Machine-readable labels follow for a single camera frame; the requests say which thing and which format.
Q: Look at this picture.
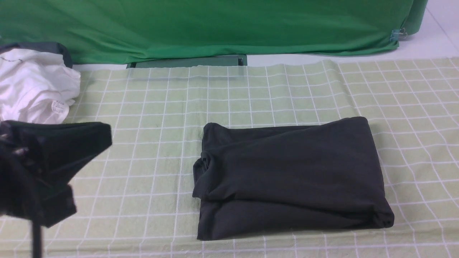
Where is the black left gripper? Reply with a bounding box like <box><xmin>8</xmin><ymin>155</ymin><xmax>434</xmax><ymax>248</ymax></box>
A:
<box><xmin>1</xmin><ymin>120</ymin><xmax>113</xmax><ymax>228</ymax></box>

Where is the dark gray long-sleeve shirt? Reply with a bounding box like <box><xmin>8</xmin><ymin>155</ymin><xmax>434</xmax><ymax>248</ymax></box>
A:
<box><xmin>192</xmin><ymin>116</ymin><xmax>395</xmax><ymax>241</ymax></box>

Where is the crumpled white shirt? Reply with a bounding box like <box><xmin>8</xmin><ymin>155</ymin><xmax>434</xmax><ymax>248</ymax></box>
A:
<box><xmin>0</xmin><ymin>49</ymin><xmax>81</xmax><ymax>124</ymax></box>

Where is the gray garment under white shirt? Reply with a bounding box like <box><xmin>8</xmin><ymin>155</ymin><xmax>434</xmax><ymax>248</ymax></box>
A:
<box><xmin>0</xmin><ymin>42</ymin><xmax>74</xmax><ymax>68</ymax></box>

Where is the light green checkered towel mat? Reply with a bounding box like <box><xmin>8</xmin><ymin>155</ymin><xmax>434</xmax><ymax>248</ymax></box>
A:
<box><xmin>0</xmin><ymin>57</ymin><xmax>459</xmax><ymax>258</ymax></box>

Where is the green backdrop cloth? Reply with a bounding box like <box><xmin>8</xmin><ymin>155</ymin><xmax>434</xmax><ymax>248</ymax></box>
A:
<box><xmin>0</xmin><ymin>0</ymin><xmax>427</xmax><ymax>64</ymax></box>

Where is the dark green base bar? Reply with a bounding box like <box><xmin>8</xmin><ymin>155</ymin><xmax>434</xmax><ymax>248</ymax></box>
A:
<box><xmin>127</xmin><ymin>54</ymin><xmax>247</xmax><ymax>68</ymax></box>

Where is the blue binder clip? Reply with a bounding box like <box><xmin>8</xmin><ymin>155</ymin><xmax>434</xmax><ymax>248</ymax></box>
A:
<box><xmin>389</xmin><ymin>28</ymin><xmax>408</xmax><ymax>42</ymax></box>

